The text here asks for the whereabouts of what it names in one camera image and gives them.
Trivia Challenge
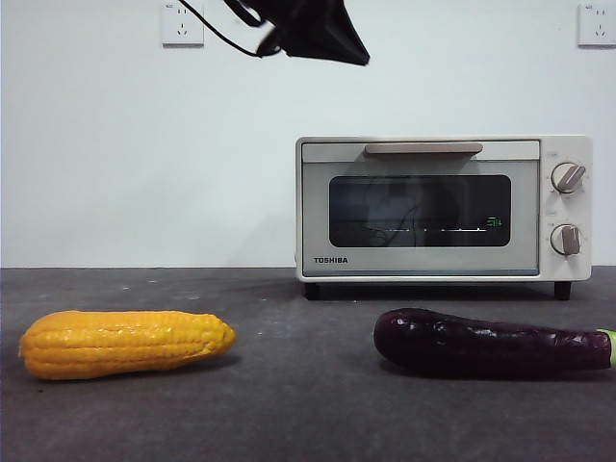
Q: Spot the white wall socket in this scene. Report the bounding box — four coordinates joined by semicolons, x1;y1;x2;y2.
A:
162;2;206;48
577;3;616;48

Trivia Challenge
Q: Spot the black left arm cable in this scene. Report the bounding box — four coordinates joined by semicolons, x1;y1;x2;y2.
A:
178;0;285;60

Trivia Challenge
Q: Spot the beige timer knob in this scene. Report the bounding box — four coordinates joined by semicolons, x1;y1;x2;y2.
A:
550;222;583;256

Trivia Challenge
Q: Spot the beige temperature knob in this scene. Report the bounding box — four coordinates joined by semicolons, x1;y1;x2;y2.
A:
550;162;587;195

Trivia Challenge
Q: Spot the white toaster oven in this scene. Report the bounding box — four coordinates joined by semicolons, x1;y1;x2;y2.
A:
294;135;594;302

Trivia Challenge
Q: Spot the yellow corn cob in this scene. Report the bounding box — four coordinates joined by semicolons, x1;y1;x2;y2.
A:
18;310;237;382

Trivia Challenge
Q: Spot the glass oven door beige handle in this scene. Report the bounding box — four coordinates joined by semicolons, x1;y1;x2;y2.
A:
300;140;541;278

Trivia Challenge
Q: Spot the purple eggplant green stem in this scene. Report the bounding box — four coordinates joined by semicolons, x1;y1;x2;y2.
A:
373;307;616;381

